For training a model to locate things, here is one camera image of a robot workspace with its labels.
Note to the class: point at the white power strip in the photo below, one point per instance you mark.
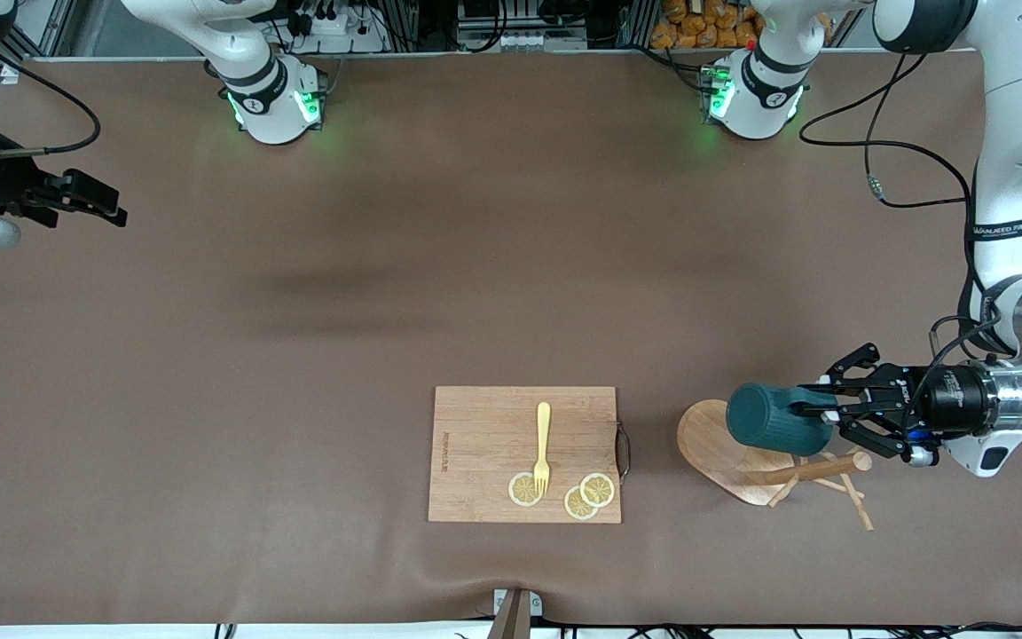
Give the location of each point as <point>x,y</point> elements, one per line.
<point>334,27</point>

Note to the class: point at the lemon slice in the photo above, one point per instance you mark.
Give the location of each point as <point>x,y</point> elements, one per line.
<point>520,491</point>
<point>600,490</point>
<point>575,508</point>

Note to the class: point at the orange snack bags pile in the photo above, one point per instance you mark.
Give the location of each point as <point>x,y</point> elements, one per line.
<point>706,27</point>

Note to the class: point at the black equipment rack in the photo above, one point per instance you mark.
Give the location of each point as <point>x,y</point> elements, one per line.
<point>520,22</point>

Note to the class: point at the bamboo cutting board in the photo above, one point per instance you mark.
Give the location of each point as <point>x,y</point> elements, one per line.
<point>484,444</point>

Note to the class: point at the yellow plastic fork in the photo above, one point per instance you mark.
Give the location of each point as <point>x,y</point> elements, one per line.
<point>544,435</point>

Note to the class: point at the brown table mat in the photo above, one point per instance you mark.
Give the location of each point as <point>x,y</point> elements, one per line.
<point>511,266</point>

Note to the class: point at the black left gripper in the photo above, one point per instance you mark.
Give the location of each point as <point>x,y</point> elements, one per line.
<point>955,398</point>

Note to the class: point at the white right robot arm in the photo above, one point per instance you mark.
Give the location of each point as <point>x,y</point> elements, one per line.
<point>254,98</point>

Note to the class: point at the dark green ribbed mug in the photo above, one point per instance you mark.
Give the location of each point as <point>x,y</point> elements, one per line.
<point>773,417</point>

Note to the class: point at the metal camera stand bracket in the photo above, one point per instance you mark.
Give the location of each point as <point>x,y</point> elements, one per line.
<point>515,612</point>

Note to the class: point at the wooden mug tree rack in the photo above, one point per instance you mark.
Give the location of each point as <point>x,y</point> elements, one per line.
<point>702,444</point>

